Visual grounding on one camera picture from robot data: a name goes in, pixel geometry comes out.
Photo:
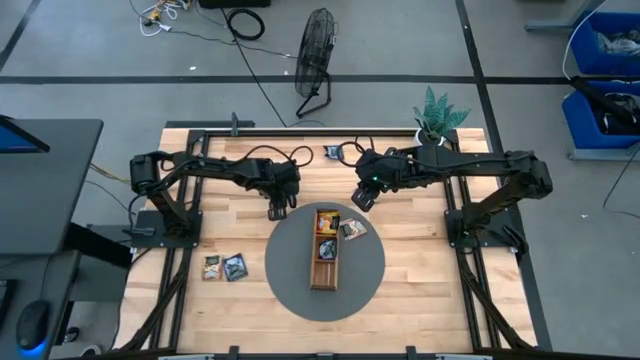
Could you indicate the black table clamp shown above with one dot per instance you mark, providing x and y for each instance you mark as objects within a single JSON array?
[
  {"x": 411, "y": 352},
  {"x": 233, "y": 352}
]

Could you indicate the green potted plant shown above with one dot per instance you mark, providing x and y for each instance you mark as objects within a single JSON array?
[{"x": 437, "y": 117}]

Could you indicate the black desk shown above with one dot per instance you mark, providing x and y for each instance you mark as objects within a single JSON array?
[{"x": 55, "y": 200}]

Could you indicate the dark blue tea packet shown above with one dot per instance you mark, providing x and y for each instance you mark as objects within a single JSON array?
[
  {"x": 332, "y": 152},
  {"x": 235, "y": 267},
  {"x": 327, "y": 249}
]

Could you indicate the white plant pot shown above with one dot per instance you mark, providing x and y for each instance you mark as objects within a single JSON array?
[{"x": 422, "y": 140}]

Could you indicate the wooden tea organizer box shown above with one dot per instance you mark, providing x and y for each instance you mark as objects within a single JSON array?
[{"x": 324, "y": 280}]

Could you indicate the beige vanilla cinnamon tea packet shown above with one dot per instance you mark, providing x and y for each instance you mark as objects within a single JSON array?
[
  {"x": 212, "y": 269},
  {"x": 353, "y": 229}
]

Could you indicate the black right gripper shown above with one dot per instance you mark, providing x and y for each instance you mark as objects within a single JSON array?
[{"x": 375, "y": 172}]

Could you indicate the black computer mouse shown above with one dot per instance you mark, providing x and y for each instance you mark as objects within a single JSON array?
[{"x": 32, "y": 325}]

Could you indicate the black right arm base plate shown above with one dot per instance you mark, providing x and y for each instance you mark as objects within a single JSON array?
[{"x": 500, "y": 235}]

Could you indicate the black box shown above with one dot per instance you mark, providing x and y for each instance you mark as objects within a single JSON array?
[{"x": 235, "y": 3}]

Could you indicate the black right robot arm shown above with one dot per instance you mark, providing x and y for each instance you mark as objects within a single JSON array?
[{"x": 475, "y": 162}]

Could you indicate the black floor fan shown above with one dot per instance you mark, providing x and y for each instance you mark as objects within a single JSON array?
[{"x": 315, "y": 50}]

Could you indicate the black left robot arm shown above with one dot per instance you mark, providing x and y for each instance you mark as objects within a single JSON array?
[{"x": 215, "y": 167}]

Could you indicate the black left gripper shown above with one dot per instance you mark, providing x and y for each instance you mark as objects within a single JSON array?
[{"x": 280, "y": 180}]

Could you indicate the orange tea packet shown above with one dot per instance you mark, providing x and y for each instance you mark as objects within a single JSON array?
[{"x": 328, "y": 223}]

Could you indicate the dark low desk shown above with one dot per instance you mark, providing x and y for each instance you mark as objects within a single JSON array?
[{"x": 50, "y": 280}]

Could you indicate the round grey woven placemat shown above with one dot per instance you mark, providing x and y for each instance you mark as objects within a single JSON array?
[{"x": 290, "y": 280}]

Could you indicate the blue storage bin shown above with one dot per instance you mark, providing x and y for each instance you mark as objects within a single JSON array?
[
  {"x": 582, "y": 50},
  {"x": 580, "y": 125}
]

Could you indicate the black computer monitor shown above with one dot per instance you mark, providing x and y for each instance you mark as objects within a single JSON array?
[{"x": 15, "y": 142}]

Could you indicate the black stand bar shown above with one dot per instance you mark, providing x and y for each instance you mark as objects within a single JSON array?
[{"x": 600, "y": 97}]

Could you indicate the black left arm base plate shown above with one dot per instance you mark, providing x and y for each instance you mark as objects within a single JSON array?
[{"x": 145, "y": 240}]

